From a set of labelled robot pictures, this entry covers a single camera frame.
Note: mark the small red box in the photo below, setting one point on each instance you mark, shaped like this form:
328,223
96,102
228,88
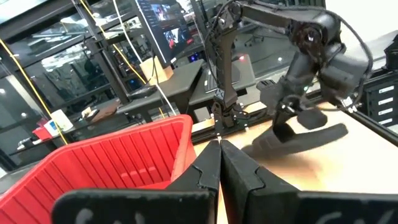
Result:
42,133

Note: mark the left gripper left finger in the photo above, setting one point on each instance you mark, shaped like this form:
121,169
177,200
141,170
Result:
140,208

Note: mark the dark laptop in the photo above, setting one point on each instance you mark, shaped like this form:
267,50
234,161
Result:
211,81

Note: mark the black metal rack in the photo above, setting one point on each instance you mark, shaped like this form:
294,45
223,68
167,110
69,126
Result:
102,62

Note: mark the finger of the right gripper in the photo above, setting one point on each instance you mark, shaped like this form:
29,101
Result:
311,119
281,127

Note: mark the laptop computer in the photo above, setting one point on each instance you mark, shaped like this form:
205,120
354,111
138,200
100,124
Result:
180,81

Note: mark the brown cardboard box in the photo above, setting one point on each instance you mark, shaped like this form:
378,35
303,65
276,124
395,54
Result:
102,113

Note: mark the red plastic bin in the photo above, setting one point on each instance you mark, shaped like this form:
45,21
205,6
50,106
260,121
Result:
109,161

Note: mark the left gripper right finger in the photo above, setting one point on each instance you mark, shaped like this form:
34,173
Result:
311,208

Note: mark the grey laptop desk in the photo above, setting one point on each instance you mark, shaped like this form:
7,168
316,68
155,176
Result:
247,76

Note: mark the black drawer cabinet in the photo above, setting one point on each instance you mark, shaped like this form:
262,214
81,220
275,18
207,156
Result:
373,109

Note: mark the computer monitor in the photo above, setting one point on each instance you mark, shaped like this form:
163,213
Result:
168,28

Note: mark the black slide sandal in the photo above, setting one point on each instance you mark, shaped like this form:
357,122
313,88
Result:
311,140

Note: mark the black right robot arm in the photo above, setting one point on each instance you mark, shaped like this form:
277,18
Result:
225,77

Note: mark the black power adapter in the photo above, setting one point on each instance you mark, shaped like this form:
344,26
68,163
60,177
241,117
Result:
143,92

